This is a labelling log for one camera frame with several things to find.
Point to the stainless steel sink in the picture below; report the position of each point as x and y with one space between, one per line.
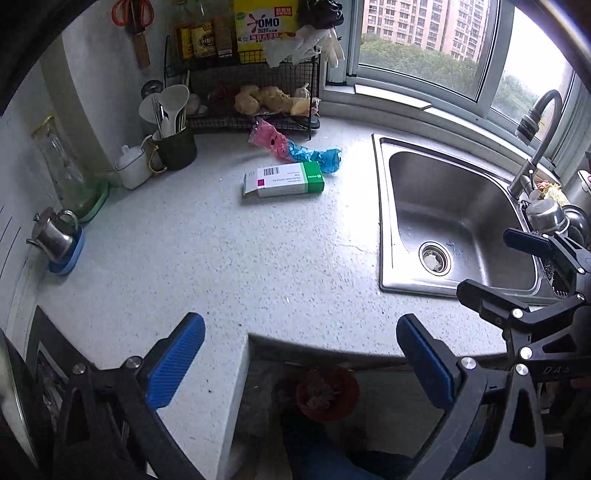
461 207

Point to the yellow dish cloth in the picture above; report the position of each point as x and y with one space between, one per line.
554 191

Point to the white rice spoon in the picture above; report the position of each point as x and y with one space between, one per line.
174 101

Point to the dark capped sauce bottle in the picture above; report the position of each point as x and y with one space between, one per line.
224 37

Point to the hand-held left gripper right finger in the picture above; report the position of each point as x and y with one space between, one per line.
425 364

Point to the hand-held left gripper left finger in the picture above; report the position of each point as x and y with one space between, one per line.
178 364

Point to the red chili packet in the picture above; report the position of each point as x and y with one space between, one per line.
220 94

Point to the round ginger piece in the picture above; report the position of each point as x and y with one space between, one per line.
245 100

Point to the red trash bin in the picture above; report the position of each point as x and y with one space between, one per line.
348 397

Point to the grey window frame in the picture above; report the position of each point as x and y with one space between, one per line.
506 46

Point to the grey kitchen faucet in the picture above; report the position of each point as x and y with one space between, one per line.
526 124

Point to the white plastic gloves bundle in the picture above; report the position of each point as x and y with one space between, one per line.
300 41

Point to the steel oil pot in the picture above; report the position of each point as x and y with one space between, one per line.
53 237

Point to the long ginger piece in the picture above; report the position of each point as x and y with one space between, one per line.
281 101

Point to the steel wok lid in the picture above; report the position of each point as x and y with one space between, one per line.
14 406

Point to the person's leg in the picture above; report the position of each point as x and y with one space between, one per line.
332 452

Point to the pink blue plastic wrapper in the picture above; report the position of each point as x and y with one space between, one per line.
300 152

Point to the white green medicine box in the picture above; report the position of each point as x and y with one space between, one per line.
286 182

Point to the grey spatula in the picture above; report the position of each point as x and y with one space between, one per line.
148 108

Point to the white garlic bulbs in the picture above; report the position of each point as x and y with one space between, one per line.
197 105

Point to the tall glass vase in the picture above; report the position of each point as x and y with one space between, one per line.
64 170

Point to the yellow label sauce bottle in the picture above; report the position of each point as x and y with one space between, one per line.
204 44

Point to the amber oil bottle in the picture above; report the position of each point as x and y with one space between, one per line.
184 41

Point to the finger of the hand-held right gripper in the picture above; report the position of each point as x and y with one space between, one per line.
526 240
489 304

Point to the stainless steel bowl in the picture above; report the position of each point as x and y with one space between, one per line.
547 217

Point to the dark metal ladle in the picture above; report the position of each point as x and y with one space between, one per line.
577 224

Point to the white lidded ceramic pot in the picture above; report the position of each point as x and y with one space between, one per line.
131 168

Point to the dark green mug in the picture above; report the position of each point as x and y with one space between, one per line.
178 150

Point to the black plastic bag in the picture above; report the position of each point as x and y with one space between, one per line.
323 11

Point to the orange scissors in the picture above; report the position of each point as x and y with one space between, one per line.
142 48

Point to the garlic bulb in plastic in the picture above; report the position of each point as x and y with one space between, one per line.
302 91

